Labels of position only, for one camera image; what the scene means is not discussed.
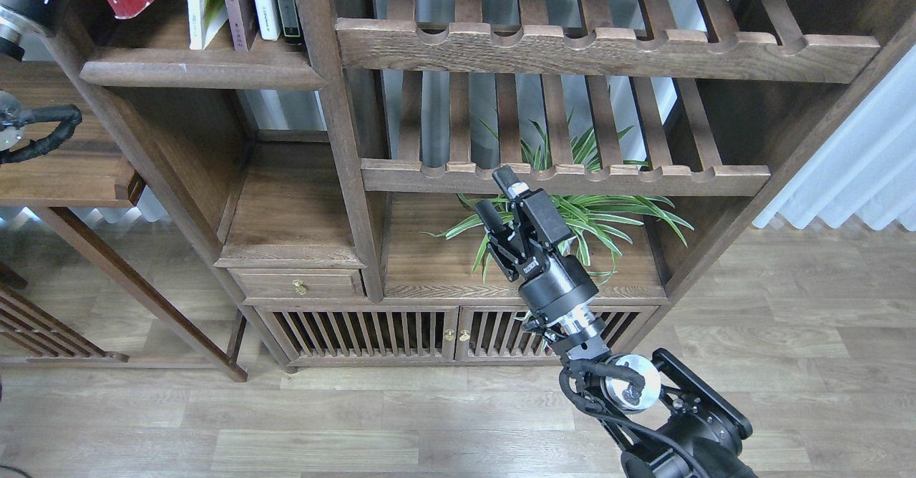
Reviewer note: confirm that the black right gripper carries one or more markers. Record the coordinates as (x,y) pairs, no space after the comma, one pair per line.
(530,246)

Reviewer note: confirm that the yellow green book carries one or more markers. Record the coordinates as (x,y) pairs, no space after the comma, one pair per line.
(206,17)

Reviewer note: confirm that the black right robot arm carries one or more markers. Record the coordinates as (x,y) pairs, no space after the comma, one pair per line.
(666,421)

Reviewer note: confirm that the green spider plant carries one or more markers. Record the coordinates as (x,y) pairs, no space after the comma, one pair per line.
(595,214)

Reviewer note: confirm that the wooden side table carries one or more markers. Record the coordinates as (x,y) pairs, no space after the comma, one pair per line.
(89,171)

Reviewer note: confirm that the dark wooden bookshelf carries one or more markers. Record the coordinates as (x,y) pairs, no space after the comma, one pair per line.
(324,162)

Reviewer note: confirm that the brass drawer knob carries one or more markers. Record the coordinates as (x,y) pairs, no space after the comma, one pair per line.
(300,288)

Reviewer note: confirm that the white upright book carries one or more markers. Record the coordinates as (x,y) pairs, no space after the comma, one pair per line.
(268,19)

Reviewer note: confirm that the dark grey upright book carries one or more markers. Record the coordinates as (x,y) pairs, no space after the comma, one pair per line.
(290,22)

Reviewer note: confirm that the white curtain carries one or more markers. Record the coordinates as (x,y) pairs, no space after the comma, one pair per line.
(866,169)

